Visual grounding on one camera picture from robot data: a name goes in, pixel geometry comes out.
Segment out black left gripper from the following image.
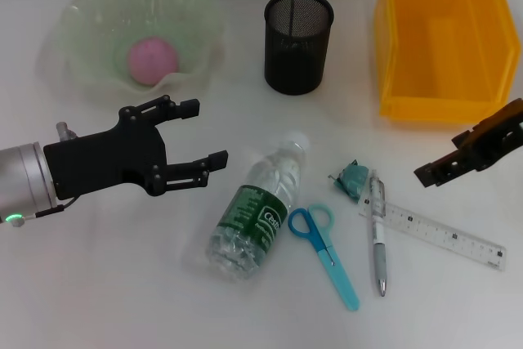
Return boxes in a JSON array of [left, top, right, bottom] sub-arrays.
[[42, 95, 229, 207]]

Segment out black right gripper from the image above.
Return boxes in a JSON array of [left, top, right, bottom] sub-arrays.
[[413, 98, 523, 189]]

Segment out pink peach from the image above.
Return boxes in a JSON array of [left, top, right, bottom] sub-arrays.
[[126, 37, 181, 87]]

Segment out clear water bottle green label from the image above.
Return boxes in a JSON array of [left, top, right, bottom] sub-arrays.
[[208, 130, 311, 280]]

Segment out green plastic wrapper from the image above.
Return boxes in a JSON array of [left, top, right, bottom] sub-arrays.
[[326, 158, 369, 203]]

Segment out blue scissors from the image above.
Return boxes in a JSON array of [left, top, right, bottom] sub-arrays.
[[288, 203, 361, 312]]

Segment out clear plastic ruler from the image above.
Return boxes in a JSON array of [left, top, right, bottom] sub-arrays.
[[358, 197, 507, 272]]

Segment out white grey ballpoint pen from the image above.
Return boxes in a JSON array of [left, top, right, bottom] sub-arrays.
[[369, 168, 388, 298]]

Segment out pale green glass fruit plate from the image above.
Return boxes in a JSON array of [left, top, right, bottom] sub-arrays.
[[60, 0, 226, 99]]

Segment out black mesh pen holder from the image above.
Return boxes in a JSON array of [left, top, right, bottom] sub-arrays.
[[263, 0, 334, 96]]

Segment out yellow plastic bin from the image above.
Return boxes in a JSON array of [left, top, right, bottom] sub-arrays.
[[373, 0, 522, 125]]

